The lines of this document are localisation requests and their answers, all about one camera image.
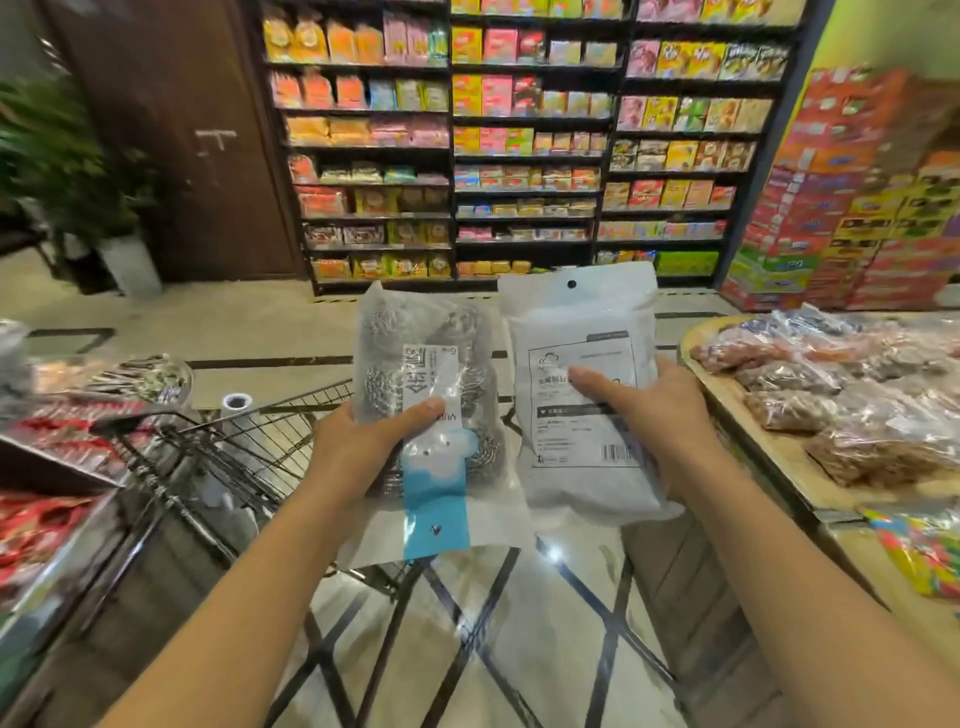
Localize person's left hand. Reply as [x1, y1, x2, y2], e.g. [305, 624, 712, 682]
[303, 395, 448, 523]

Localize pile of clear nut bags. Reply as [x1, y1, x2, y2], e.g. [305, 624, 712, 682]
[689, 302, 960, 489]

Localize pile of colourful candy packets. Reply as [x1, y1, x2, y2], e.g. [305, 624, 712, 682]
[860, 506, 960, 601]

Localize metal wire shopping cart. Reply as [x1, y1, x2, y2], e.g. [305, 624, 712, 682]
[89, 378, 421, 601]

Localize rows of biscuit boxes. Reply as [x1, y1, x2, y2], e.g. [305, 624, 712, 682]
[262, 0, 808, 283]

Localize brown wooden door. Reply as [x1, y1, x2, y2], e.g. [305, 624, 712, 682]
[41, 0, 305, 285]

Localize white plant pot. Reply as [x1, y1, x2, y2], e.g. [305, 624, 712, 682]
[95, 236, 163, 299]

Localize person's right hand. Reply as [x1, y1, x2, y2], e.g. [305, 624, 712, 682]
[568, 356, 725, 502]

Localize person's right forearm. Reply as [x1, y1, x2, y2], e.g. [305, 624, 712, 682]
[665, 461, 960, 728]

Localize pile of red candy packets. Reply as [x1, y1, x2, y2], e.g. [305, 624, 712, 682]
[0, 491, 97, 594]

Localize wooden acrylic-bin snack stand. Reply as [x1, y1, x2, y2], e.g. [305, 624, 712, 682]
[0, 352, 226, 728]

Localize green potted plant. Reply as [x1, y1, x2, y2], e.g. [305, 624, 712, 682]
[0, 74, 163, 249]

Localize pile of red stick snacks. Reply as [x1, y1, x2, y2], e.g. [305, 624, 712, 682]
[11, 404, 148, 481]

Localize stack of red cartons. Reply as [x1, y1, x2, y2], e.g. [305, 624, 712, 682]
[719, 65, 960, 313]

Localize black biscuit shelving unit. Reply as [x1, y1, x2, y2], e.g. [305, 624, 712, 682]
[243, 0, 838, 298]

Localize wooden glass-edged display counter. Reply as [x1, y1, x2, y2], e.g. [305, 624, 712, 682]
[622, 311, 960, 728]

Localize person's left forearm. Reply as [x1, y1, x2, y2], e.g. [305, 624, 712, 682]
[97, 491, 369, 728]

